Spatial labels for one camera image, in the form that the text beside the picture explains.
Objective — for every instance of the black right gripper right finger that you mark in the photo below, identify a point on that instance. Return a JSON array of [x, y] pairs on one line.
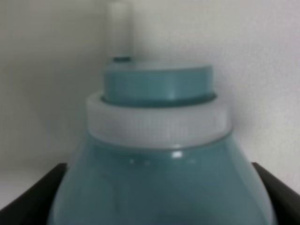
[[286, 202]]

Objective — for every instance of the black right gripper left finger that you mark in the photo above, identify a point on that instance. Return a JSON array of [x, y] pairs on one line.
[[33, 206]]

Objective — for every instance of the teal pencil sharpener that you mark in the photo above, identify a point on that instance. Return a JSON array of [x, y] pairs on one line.
[[160, 152]]

